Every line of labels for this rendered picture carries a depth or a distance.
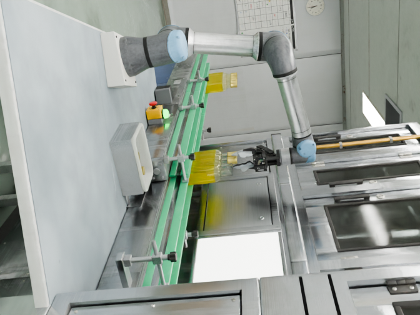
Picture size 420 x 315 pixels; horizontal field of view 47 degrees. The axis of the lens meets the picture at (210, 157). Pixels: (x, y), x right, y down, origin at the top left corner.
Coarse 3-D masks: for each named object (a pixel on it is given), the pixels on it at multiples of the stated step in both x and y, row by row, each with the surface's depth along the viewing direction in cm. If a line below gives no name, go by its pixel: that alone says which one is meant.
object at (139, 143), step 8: (136, 136) 172; (144, 136) 185; (136, 144) 187; (144, 144) 187; (136, 152) 170; (144, 152) 188; (136, 160) 172; (144, 160) 190; (152, 168) 192; (144, 176) 188; (144, 184) 176
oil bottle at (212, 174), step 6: (198, 168) 210; (204, 168) 209; (210, 168) 208; (216, 168) 207; (192, 174) 206; (198, 174) 206; (204, 174) 206; (210, 174) 205; (216, 174) 205; (192, 180) 207; (198, 180) 207; (204, 180) 207; (210, 180) 207; (216, 180) 207
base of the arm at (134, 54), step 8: (120, 40) 177; (128, 40) 178; (136, 40) 178; (144, 40) 177; (120, 48) 176; (128, 48) 176; (136, 48) 176; (144, 48) 176; (128, 56) 175; (136, 56) 176; (144, 56) 177; (128, 64) 177; (136, 64) 178; (144, 64) 179; (128, 72) 179; (136, 72) 181
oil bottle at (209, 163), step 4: (192, 164) 214; (196, 164) 213; (200, 164) 213; (204, 164) 212; (208, 164) 211; (212, 164) 211; (216, 164) 211; (220, 164) 212; (192, 168) 211; (220, 168) 211
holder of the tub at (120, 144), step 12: (120, 132) 176; (132, 132) 174; (120, 144) 170; (120, 156) 172; (132, 156) 171; (120, 168) 174; (132, 168) 173; (120, 180) 176; (132, 180) 176; (132, 192) 178; (144, 192) 189; (132, 204) 182
